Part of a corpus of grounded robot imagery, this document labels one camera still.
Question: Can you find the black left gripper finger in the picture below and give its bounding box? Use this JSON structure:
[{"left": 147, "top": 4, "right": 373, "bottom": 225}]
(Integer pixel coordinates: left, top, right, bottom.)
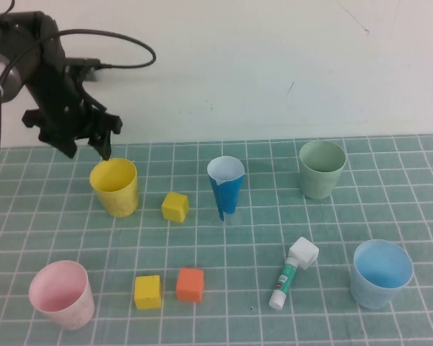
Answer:
[
  {"left": 57, "top": 138, "right": 79, "bottom": 160},
  {"left": 87, "top": 130, "right": 113, "bottom": 161}
]

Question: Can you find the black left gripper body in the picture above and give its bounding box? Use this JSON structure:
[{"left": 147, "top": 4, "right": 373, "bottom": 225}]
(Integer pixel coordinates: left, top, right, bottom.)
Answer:
[{"left": 21, "top": 12, "right": 123, "bottom": 146}]

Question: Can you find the yellow plastic cup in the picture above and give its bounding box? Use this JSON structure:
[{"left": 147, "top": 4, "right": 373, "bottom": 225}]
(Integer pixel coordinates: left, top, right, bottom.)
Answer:
[{"left": 89, "top": 157, "right": 139, "bottom": 218}]

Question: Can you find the green plastic cup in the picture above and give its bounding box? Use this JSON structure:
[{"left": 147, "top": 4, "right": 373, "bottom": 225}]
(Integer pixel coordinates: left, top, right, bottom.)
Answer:
[{"left": 298, "top": 140, "right": 348, "bottom": 200}]

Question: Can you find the light blue plastic cup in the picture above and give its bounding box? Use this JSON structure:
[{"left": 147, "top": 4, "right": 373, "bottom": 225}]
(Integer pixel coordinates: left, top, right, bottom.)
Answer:
[{"left": 349, "top": 239, "right": 414, "bottom": 310}]

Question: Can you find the yellow foam cube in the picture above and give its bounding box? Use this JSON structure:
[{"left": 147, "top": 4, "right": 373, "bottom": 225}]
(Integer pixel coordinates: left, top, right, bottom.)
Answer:
[
  {"left": 134, "top": 275, "right": 162, "bottom": 310},
  {"left": 161, "top": 192, "right": 190, "bottom": 223}
]

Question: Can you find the blue paper cone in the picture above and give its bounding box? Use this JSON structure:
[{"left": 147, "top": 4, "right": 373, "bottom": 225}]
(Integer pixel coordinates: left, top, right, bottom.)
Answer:
[{"left": 206, "top": 156, "right": 245, "bottom": 223}]

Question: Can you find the pink plastic cup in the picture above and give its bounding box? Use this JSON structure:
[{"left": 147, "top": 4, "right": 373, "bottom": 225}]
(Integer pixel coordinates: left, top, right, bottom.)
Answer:
[{"left": 27, "top": 260, "right": 95, "bottom": 331}]

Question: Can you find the orange foam cube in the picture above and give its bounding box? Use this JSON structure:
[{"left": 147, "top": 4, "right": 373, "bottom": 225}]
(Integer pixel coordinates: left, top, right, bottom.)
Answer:
[{"left": 175, "top": 267, "right": 205, "bottom": 303}]

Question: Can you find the green grid tablecloth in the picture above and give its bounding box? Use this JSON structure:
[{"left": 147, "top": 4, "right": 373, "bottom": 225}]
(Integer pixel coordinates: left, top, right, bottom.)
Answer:
[{"left": 0, "top": 135, "right": 433, "bottom": 346}]

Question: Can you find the green white glue stick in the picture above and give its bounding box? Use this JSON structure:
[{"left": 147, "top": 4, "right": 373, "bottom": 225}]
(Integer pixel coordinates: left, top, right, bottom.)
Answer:
[{"left": 268, "top": 256, "right": 299, "bottom": 311}]

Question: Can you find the white foam cube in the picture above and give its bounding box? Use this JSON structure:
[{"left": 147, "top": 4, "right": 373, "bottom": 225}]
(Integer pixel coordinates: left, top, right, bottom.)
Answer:
[{"left": 287, "top": 236, "right": 320, "bottom": 270}]

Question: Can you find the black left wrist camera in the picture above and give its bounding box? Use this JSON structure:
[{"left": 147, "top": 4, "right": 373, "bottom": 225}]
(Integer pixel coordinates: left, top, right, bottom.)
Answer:
[{"left": 65, "top": 57, "right": 102, "bottom": 83}]

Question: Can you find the black left camera cable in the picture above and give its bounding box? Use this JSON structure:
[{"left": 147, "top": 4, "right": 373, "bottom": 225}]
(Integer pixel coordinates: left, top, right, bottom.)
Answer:
[{"left": 56, "top": 28, "right": 157, "bottom": 70}]

